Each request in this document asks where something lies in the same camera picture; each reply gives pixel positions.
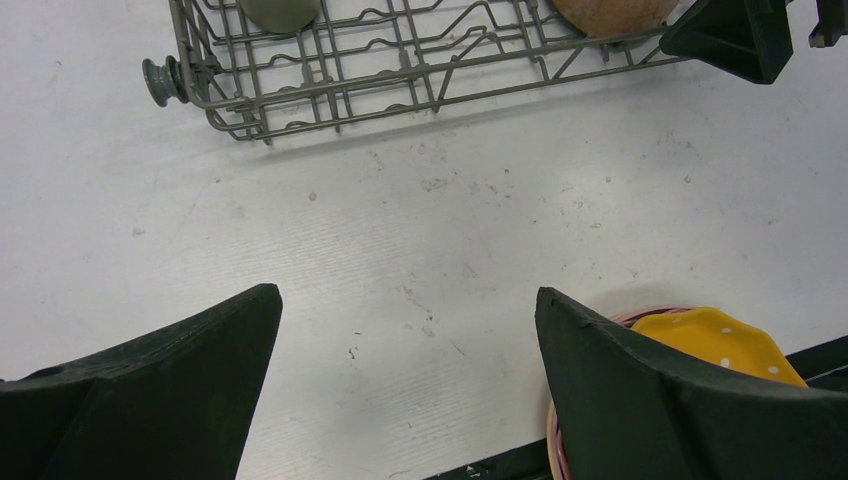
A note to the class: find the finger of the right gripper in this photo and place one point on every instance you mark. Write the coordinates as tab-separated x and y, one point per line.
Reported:
749	39

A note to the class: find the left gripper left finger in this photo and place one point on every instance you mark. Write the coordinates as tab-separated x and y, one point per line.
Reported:
176	403

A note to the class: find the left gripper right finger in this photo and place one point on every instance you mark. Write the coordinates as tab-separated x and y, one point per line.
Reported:
683	393

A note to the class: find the pink plate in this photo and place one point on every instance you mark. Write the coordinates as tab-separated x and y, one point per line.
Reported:
614	414

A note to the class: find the yellow polka dot plate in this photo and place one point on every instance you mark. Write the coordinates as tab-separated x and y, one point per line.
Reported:
712	336

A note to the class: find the brown speckled cream bowl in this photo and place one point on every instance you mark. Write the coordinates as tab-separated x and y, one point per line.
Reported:
607	18

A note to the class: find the grey wire dish rack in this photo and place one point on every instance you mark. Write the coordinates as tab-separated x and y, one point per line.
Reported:
362	61

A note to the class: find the grey ceramic mug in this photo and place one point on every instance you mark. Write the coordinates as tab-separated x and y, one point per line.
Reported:
281	16

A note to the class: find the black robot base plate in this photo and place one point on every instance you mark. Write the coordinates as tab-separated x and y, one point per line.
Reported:
740	426

